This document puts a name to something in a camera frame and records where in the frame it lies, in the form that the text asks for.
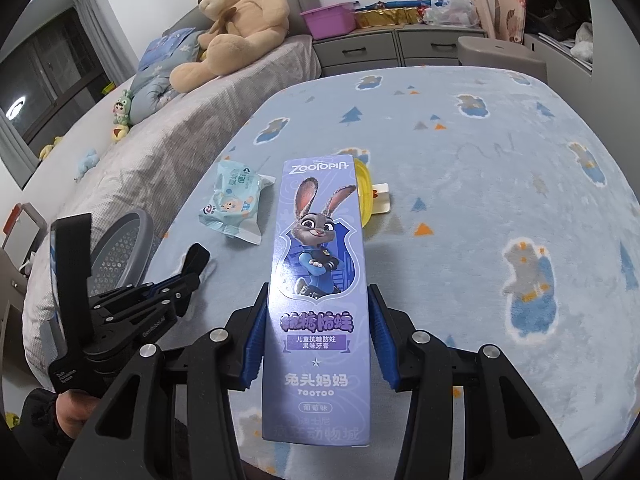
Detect purple plastic basket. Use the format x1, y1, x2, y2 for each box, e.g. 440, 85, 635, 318
300, 2, 357, 40

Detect light blue wet wipes packet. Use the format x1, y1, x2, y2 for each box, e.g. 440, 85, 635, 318
197, 156, 277, 246

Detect dark framed window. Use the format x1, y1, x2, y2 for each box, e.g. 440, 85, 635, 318
0, 7, 108, 188

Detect blue printed pillow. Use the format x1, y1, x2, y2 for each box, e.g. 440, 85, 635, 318
137, 27, 201, 73

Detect large beige teddy bear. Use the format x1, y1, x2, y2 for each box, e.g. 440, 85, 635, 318
169, 0, 291, 93

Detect blue patterned gift roll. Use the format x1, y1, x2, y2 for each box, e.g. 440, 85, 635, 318
360, 0, 431, 12

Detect green hooded plush doll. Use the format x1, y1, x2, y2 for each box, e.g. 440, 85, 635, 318
112, 89, 134, 126

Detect yellow plush toy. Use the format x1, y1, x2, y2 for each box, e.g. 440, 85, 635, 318
39, 136, 65, 161

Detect beige framed white panel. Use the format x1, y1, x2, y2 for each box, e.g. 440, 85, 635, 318
1, 202, 49, 267

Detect grey checked bed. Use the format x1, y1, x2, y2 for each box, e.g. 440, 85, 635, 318
22, 0, 323, 376

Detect white playing card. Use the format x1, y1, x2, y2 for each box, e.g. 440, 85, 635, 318
371, 182, 392, 216

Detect light blue plush toy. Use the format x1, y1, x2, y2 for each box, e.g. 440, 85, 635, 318
75, 148, 99, 181

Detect grey curtain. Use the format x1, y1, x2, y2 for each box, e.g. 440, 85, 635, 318
72, 0, 118, 86

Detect clear plastic bag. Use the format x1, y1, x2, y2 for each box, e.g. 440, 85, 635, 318
422, 0, 478, 28

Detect white cloth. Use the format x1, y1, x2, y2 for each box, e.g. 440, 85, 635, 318
572, 21, 596, 63

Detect person's left hand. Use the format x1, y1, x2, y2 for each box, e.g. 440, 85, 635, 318
55, 391, 108, 443

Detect yellow plastic ring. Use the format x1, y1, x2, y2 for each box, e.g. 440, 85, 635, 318
354, 156, 377, 227

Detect pink cardboard box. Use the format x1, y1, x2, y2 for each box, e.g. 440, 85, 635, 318
465, 0, 496, 38

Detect purple toothpaste box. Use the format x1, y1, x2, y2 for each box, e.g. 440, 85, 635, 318
261, 156, 373, 448

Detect person's left forearm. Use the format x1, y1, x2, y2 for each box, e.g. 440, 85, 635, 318
7, 387, 76, 480

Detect printed cardboard box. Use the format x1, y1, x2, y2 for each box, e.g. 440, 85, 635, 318
494, 0, 528, 43

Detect white built-in cabinet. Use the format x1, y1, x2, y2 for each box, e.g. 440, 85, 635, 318
495, 0, 618, 86

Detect grey perforated waste basket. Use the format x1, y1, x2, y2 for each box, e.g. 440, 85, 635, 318
89, 210, 153, 303

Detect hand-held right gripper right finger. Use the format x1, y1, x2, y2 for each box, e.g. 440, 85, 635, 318
367, 282, 583, 480

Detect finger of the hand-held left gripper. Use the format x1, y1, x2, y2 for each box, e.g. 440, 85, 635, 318
89, 243, 211, 312
99, 287, 195, 342

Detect grey chair back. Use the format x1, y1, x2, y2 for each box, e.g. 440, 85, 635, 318
457, 36, 548, 78

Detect gold foil box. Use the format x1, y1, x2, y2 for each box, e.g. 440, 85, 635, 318
355, 7, 423, 30

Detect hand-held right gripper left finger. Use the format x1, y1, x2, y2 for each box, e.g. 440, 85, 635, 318
59, 282, 271, 480

